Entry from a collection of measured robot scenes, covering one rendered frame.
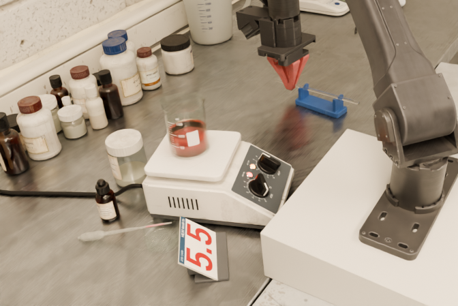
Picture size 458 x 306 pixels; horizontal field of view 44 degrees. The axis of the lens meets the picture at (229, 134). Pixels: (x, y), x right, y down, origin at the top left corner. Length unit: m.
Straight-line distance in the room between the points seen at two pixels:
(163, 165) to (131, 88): 0.38
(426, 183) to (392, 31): 0.19
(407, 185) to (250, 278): 0.23
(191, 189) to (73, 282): 0.20
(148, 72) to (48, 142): 0.28
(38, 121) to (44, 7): 0.30
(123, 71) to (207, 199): 0.44
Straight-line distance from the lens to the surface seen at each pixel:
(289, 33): 1.06
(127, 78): 1.17
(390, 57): 0.70
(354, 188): 0.78
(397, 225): 0.72
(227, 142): 0.86
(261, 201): 0.81
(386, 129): 0.68
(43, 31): 1.25
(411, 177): 0.71
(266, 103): 1.13
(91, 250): 0.85
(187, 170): 0.81
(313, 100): 1.11
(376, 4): 0.73
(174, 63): 1.28
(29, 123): 1.05
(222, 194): 0.79
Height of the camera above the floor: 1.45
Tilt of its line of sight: 32 degrees down
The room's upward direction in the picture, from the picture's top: 7 degrees counter-clockwise
